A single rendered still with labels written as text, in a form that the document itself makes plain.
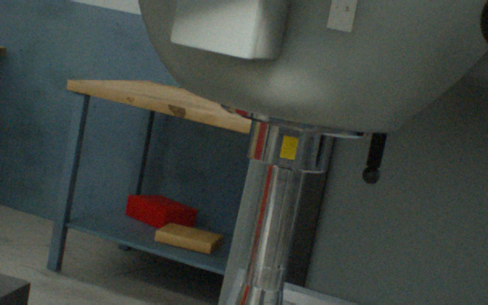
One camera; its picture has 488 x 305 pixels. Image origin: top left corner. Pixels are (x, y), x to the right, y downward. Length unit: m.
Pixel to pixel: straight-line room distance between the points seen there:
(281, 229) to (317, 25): 0.15
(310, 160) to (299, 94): 0.08
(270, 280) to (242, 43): 0.18
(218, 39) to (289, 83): 0.05
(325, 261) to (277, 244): 0.40
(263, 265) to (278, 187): 0.05
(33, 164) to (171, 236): 1.35
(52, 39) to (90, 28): 0.25
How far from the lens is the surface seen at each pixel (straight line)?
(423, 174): 0.94
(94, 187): 5.58
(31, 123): 5.78
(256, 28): 0.45
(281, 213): 0.58
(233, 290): 1.00
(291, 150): 0.56
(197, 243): 4.65
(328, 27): 0.48
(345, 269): 0.98
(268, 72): 0.49
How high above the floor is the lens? 1.36
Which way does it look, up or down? 9 degrees down
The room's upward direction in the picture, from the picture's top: 11 degrees clockwise
